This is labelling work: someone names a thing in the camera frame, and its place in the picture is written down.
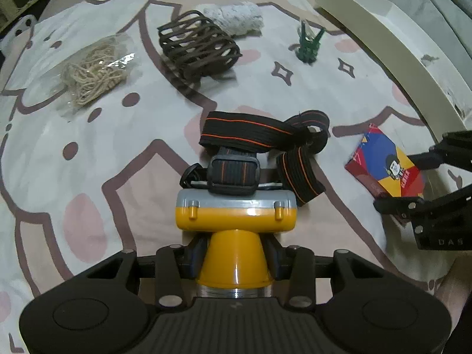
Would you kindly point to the person's right forearm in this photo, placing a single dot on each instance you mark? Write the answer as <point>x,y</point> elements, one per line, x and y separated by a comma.
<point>455,287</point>

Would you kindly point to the colourful card packet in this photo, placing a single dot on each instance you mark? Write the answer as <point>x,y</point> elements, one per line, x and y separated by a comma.
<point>379,158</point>

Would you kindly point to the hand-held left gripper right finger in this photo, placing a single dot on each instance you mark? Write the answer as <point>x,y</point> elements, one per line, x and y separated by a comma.
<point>279,263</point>

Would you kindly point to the grey duvet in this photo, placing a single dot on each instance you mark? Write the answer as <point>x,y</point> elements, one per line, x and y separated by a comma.
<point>442,3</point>

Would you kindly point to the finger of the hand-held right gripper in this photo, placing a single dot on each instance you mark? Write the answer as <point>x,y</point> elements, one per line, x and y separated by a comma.
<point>453,149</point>
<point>398,206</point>

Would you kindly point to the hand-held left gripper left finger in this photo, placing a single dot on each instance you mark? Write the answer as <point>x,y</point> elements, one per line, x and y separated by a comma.
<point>194,262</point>

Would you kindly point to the green plastic clips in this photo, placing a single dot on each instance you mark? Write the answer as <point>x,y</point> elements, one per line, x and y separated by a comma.
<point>308,49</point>

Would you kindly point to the white towel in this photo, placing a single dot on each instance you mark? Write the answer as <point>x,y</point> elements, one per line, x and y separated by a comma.
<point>239,18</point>

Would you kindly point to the white cardboard box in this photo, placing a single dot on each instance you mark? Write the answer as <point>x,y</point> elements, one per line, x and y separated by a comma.
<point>387,37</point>

